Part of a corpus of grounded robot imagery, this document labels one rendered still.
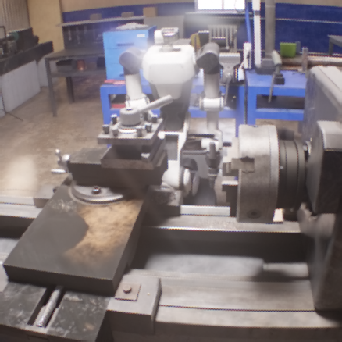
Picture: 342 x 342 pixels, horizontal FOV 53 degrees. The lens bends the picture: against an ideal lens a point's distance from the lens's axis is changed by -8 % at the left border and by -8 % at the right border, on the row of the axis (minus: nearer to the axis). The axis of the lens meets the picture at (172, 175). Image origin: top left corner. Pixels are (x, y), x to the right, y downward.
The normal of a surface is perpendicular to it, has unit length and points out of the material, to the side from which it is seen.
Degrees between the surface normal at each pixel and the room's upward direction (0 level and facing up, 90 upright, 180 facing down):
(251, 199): 89
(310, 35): 90
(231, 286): 48
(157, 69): 100
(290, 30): 90
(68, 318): 0
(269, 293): 0
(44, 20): 90
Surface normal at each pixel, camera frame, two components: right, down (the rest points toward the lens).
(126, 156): -0.05, -0.87
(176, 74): -0.16, 0.63
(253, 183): -0.16, 0.18
